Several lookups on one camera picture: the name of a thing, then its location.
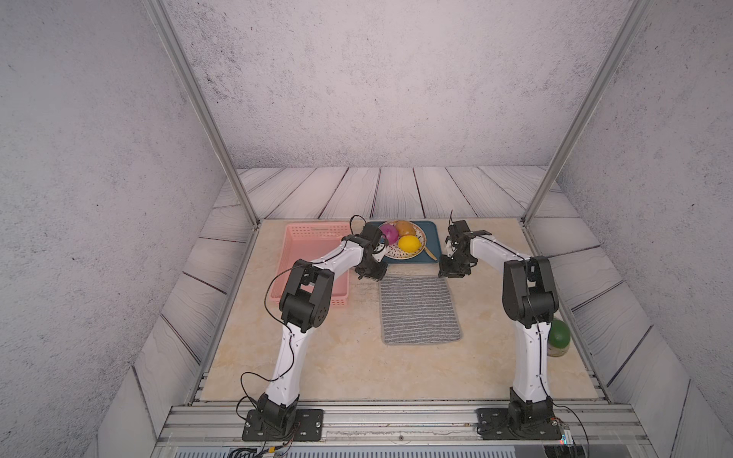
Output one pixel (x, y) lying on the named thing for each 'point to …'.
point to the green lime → (559, 334)
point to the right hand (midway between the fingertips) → (445, 271)
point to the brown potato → (405, 228)
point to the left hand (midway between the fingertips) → (385, 276)
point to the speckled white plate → (393, 250)
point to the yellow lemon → (409, 243)
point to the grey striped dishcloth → (417, 309)
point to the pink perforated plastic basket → (307, 241)
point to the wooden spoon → (430, 254)
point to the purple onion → (389, 233)
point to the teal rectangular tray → (432, 230)
